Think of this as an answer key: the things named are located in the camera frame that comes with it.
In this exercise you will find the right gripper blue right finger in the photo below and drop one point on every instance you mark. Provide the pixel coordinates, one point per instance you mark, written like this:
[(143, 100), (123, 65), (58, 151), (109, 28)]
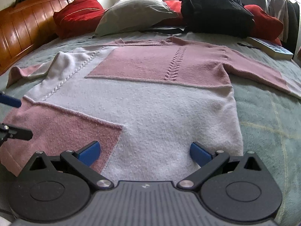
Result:
[(211, 164)]

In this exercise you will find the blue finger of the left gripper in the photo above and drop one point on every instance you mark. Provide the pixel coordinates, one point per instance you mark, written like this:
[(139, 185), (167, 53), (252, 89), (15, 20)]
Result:
[(9, 101), (13, 132)]

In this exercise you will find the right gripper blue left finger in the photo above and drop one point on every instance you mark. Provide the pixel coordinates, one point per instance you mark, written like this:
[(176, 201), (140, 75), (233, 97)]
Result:
[(78, 163)]

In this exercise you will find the pink and white sweater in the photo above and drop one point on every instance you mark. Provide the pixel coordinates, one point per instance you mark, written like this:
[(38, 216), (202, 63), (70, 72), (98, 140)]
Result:
[(145, 101)]

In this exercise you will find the hanging clothes on rack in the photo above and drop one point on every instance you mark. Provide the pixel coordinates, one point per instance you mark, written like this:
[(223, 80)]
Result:
[(287, 12)]

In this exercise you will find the wooden headboard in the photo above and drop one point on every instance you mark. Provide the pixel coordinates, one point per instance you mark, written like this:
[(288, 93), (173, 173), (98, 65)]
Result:
[(25, 27)]

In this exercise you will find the green plaid bed blanket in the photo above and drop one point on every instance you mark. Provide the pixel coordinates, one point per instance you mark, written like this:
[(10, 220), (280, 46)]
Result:
[(269, 119)]

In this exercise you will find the red pillow at headboard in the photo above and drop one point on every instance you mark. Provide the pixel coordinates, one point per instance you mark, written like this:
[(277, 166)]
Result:
[(78, 18)]

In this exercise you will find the black pen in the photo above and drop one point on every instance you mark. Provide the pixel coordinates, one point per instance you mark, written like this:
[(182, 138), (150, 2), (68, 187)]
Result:
[(248, 46)]

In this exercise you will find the paperback book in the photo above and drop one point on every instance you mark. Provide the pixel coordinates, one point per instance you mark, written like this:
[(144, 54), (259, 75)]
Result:
[(271, 49)]

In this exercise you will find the red quilt behind backpack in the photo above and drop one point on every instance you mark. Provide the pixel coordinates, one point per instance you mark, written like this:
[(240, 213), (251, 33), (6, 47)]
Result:
[(266, 27)]

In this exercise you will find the black backpack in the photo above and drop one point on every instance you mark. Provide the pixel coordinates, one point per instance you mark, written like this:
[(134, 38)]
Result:
[(228, 17)]

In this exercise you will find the grey pillow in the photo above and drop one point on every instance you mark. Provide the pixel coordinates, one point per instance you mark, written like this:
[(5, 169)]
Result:
[(133, 15)]

